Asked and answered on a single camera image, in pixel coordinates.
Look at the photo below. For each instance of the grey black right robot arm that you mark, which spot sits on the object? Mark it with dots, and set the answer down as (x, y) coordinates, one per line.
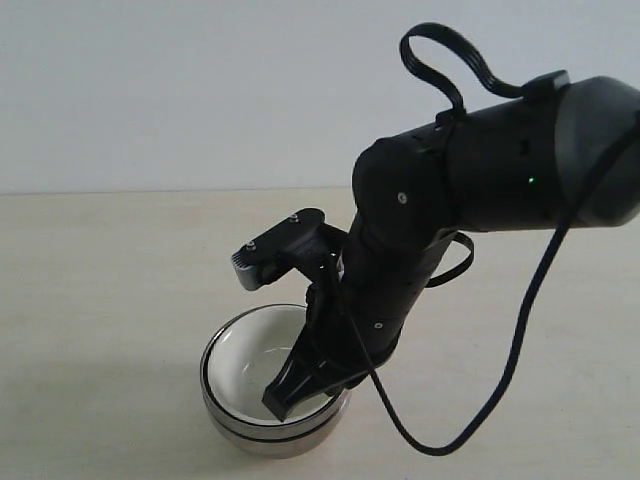
(511, 167)

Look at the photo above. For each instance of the white ceramic bowl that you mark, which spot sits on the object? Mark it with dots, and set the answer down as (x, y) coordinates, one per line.
(250, 355)

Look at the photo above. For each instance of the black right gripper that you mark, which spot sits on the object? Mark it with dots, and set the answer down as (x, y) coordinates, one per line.
(335, 350)

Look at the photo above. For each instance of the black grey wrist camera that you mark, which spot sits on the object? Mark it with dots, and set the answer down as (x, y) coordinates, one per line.
(301, 241)

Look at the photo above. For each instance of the smooth stainless steel bowl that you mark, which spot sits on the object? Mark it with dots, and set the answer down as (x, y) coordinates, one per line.
(279, 440)

